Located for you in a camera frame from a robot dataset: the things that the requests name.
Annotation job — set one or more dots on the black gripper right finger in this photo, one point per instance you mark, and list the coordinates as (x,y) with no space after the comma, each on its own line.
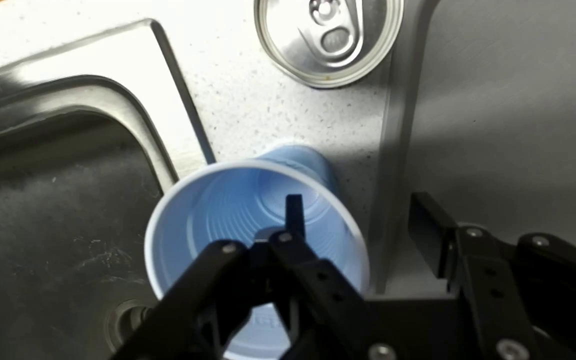
(534,293)

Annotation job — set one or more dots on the blue plastic cup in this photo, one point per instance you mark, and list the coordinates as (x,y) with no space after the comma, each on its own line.
(221,207)

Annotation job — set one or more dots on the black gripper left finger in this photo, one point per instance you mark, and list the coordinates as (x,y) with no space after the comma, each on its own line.
(234,307)

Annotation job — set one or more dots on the silver soda can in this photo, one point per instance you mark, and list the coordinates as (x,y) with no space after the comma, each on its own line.
(329,40)

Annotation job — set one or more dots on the stainless steel double sink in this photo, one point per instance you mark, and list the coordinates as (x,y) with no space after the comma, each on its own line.
(49,201)

